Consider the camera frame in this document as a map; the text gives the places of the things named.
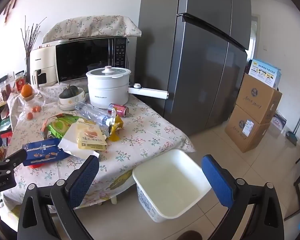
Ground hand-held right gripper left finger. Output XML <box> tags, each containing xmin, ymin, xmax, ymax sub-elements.
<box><xmin>17</xmin><ymin>154</ymin><xmax>100</xmax><ymax>240</ymax></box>

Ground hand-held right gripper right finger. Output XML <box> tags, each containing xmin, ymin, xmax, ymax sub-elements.
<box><xmin>201</xmin><ymin>154</ymin><xmax>284</xmax><ymax>240</ymax></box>

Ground blue snack packet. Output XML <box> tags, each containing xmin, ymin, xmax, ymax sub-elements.
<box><xmin>22</xmin><ymin>137</ymin><xmax>71</xmax><ymax>167</ymax></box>

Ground white plastic bin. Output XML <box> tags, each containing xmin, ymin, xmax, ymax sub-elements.
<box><xmin>132</xmin><ymin>149</ymin><xmax>212</xmax><ymax>223</ymax></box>

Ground pale yellow snack packet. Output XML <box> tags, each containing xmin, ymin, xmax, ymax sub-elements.
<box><xmin>76</xmin><ymin>122</ymin><xmax>107</xmax><ymax>152</ymax></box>

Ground green snack packet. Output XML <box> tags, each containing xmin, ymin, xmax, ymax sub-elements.
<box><xmin>41</xmin><ymin>114</ymin><xmax>80</xmax><ymax>139</ymax></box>

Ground yellow snack wrapper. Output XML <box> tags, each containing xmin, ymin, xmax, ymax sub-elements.
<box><xmin>104</xmin><ymin>115</ymin><xmax>124</xmax><ymax>142</ymax></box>

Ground brown cardboard box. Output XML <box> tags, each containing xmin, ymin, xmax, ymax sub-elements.
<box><xmin>224</xmin><ymin>104</ymin><xmax>270</xmax><ymax>153</ymax></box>
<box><xmin>235</xmin><ymin>73</ymin><xmax>282</xmax><ymax>124</ymax></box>

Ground large orange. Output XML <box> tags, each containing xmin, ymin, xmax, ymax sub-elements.
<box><xmin>21</xmin><ymin>83</ymin><xmax>33</xmax><ymax>97</ymax></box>

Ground clear plastic bottle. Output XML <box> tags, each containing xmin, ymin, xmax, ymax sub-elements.
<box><xmin>75</xmin><ymin>102</ymin><xmax>117</xmax><ymax>128</ymax></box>

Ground red spice jar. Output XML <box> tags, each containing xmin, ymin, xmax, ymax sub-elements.
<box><xmin>15</xmin><ymin>71</ymin><xmax>25</xmax><ymax>92</ymax></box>

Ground red drink can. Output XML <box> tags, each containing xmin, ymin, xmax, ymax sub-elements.
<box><xmin>108</xmin><ymin>103</ymin><xmax>129</xmax><ymax>117</ymax></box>

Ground cream bowl with flower print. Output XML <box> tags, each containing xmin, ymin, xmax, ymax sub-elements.
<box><xmin>59</xmin><ymin>87</ymin><xmax>86</xmax><ymax>105</ymax></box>

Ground dark green pumpkin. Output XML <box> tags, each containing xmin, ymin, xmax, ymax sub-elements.
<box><xmin>59</xmin><ymin>85</ymin><xmax>78</xmax><ymax>99</ymax></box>

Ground glass vase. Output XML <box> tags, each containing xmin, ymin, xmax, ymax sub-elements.
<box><xmin>25</xmin><ymin>52</ymin><xmax>32</xmax><ymax>83</ymax></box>

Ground white electric cooking pot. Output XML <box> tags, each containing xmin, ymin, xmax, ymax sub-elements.
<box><xmin>86</xmin><ymin>66</ymin><xmax>169</xmax><ymax>109</ymax></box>

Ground cream air fryer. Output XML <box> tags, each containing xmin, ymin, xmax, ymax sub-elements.
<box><xmin>29</xmin><ymin>45</ymin><xmax>59</xmax><ymax>88</ymax></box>

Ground dry twigs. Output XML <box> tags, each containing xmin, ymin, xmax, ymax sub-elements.
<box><xmin>20</xmin><ymin>16</ymin><xmax>47</xmax><ymax>54</ymax></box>

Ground grey refrigerator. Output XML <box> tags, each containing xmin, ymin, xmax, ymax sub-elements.
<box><xmin>136</xmin><ymin>0</ymin><xmax>252</xmax><ymax>137</ymax></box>

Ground black microwave oven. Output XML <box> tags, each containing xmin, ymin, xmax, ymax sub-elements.
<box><xmin>55</xmin><ymin>37</ymin><xmax>130</xmax><ymax>85</ymax></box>

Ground blue white carton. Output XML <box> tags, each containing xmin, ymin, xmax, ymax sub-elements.
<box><xmin>248</xmin><ymin>59</ymin><xmax>282</xmax><ymax>88</ymax></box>

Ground floral cloth cover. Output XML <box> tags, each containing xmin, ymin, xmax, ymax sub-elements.
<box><xmin>42</xmin><ymin>16</ymin><xmax>142</xmax><ymax>44</ymax></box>

